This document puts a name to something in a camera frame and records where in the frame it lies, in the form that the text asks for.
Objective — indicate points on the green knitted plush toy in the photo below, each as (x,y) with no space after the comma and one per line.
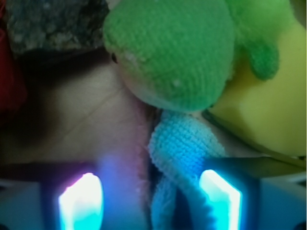
(179,54)

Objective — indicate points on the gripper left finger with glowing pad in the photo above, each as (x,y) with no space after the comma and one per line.
(51,196)

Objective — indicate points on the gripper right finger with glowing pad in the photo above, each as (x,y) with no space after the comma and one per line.
(255,193)

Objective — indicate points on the red fabric item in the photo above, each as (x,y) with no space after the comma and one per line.
(13,92)

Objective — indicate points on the brown paper bag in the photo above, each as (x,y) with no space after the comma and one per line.
(79,110)

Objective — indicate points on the yellow sponge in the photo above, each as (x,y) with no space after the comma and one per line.
(270,115)

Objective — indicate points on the brown rock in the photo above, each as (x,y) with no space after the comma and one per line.
(54,25)

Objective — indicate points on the blue knitted cloth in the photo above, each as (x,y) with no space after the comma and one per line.
(179,147)

